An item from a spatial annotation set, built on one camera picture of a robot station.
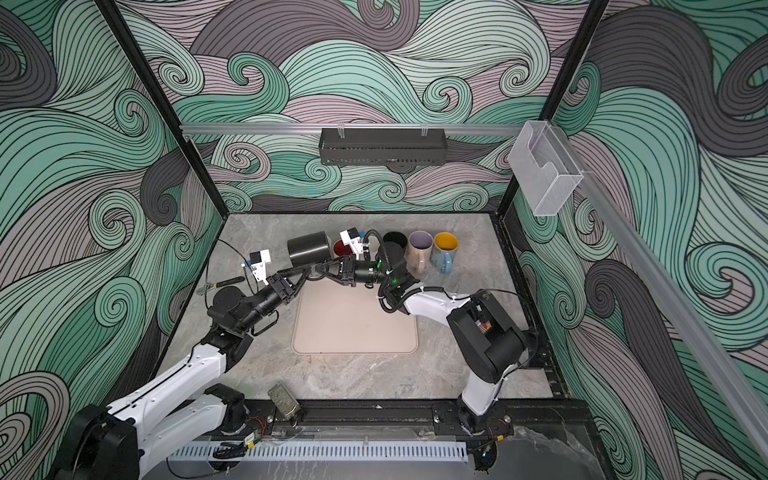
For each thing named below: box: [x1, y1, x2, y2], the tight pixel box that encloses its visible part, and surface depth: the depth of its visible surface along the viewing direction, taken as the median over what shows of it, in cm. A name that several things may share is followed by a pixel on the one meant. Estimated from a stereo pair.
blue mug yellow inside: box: [431, 232, 459, 275], surface depth 99 cm
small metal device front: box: [267, 383, 301, 420], surface depth 74 cm
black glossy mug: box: [287, 231, 331, 268], surface depth 72 cm
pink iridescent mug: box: [406, 230, 434, 274], surface depth 100 cm
